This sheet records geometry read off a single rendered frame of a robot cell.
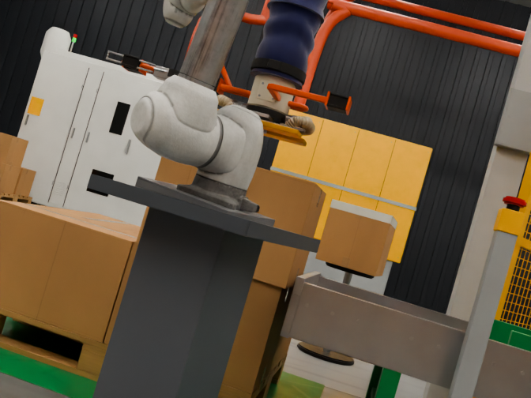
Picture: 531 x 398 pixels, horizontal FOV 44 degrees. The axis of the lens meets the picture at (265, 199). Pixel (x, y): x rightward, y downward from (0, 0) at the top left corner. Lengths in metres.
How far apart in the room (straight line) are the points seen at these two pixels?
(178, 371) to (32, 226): 1.16
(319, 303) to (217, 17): 1.03
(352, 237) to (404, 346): 2.08
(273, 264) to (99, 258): 0.67
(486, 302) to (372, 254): 2.22
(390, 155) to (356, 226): 5.71
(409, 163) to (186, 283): 8.34
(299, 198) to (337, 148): 7.51
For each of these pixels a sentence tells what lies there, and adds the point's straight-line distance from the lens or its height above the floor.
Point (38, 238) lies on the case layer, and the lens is 2.74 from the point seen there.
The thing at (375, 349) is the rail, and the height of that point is 0.45.
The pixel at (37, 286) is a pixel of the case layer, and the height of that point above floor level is 0.27.
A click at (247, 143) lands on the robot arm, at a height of 0.95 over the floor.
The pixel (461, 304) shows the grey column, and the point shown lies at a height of 0.63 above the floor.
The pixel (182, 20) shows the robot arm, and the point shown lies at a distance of 2.28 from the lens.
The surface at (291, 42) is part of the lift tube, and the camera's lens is 2.66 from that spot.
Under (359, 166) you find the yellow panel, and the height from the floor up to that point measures 1.93.
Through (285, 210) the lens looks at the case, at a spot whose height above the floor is 0.82.
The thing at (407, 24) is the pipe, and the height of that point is 4.26.
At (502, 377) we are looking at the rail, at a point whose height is 0.49.
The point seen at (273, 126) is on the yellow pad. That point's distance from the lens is 2.54.
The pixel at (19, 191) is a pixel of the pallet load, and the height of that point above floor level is 0.20.
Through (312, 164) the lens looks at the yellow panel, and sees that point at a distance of 9.89.
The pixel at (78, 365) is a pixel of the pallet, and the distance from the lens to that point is 2.69.
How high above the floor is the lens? 0.76
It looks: 2 degrees up
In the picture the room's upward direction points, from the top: 16 degrees clockwise
